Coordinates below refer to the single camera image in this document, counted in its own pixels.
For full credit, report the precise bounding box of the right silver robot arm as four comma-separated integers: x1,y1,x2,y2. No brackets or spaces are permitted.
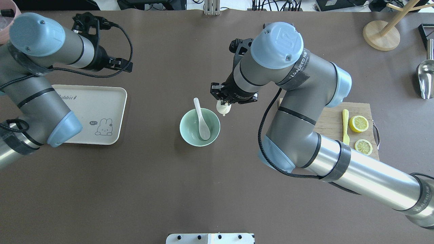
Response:
210,22,433,230

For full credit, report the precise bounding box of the white rectangular tray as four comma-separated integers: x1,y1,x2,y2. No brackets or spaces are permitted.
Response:
53,84,127,145

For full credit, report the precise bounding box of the steel scoop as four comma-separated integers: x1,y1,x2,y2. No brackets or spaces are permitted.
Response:
417,39,434,99

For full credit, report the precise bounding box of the lower lemon half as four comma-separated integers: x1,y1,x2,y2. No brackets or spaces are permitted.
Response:
354,139,373,156

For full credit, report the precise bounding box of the lemon half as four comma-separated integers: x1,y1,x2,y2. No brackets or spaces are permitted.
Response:
354,139,373,156
349,115,369,133

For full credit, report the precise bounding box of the pink bowl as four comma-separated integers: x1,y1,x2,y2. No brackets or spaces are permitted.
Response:
0,0,21,45

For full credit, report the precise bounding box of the white steamed bun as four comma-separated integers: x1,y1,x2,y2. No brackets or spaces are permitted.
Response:
216,100,232,116

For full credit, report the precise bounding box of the bamboo cutting board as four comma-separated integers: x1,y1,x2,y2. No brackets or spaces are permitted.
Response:
278,98,381,161

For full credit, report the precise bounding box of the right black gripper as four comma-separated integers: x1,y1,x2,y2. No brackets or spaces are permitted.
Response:
210,69,258,105

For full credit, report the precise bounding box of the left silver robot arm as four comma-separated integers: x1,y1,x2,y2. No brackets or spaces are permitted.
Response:
0,12,132,168

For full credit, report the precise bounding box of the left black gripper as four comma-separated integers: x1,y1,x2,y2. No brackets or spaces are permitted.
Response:
92,46,133,73

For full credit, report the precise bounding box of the light green bowl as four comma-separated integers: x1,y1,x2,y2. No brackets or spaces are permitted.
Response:
179,108,221,147

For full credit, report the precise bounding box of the upper lemon half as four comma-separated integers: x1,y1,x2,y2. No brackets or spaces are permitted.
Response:
349,115,369,133

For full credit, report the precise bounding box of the yellow plastic knife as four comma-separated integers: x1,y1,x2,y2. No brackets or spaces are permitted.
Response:
342,109,350,145

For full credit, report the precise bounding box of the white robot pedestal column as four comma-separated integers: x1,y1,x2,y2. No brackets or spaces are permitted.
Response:
165,232,256,244

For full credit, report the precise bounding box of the wooden mug tree stand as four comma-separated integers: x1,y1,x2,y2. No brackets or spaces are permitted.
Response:
362,0,434,51

